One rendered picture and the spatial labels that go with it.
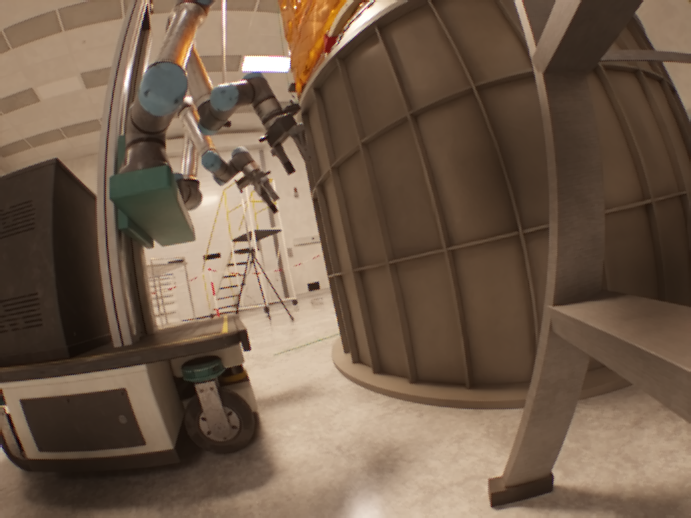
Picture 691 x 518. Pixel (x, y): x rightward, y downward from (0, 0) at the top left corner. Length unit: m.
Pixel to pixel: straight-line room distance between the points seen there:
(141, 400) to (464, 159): 0.93
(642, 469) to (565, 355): 0.28
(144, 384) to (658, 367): 0.75
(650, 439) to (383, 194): 0.90
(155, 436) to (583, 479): 0.81
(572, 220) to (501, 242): 0.39
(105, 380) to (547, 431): 0.80
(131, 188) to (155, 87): 0.23
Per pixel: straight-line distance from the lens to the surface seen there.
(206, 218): 8.58
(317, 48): 2.15
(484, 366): 0.83
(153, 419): 0.72
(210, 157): 1.24
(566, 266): 0.37
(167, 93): 0.73
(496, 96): 0.83
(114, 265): 0.89
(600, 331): 0.27
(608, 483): 0.56
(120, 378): 0.71
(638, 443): 0.64
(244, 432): 0.80
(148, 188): 0.73
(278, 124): 0.86
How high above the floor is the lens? 0.39
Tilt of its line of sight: 3 degrees up
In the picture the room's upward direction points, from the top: 12 degrees counter-clockwise
